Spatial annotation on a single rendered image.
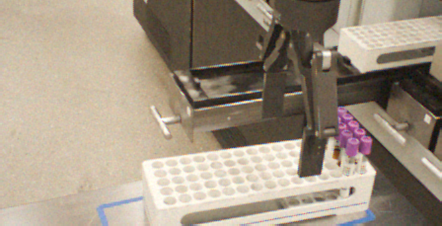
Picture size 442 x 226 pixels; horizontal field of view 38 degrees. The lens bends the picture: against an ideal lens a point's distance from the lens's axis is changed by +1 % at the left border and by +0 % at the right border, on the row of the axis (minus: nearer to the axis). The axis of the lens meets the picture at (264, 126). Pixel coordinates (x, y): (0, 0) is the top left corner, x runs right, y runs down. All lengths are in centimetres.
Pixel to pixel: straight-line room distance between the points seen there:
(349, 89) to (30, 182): 135
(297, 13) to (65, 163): 173
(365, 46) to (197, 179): 53
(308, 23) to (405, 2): 72
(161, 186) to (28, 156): 161
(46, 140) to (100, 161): 24
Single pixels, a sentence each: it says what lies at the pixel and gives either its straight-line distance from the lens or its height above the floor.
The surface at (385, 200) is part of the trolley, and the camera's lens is 92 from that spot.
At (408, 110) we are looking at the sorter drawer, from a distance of 122.
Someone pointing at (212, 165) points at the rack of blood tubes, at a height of 88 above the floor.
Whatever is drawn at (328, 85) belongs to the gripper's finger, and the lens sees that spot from 70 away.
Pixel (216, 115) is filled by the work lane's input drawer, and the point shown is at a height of 79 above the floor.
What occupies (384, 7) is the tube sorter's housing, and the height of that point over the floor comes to 87.
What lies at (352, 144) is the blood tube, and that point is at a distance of 81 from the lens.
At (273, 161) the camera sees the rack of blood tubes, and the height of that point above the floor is 88.
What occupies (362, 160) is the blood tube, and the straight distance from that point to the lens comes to 84.
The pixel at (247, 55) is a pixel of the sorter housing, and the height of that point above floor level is 54.
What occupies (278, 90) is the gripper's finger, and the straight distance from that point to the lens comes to 86.
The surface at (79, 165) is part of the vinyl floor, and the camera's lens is 233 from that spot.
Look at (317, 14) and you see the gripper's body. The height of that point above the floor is 111.
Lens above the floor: 138
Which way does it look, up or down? 33 degrees down
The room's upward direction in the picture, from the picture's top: 6 degrees clockwise
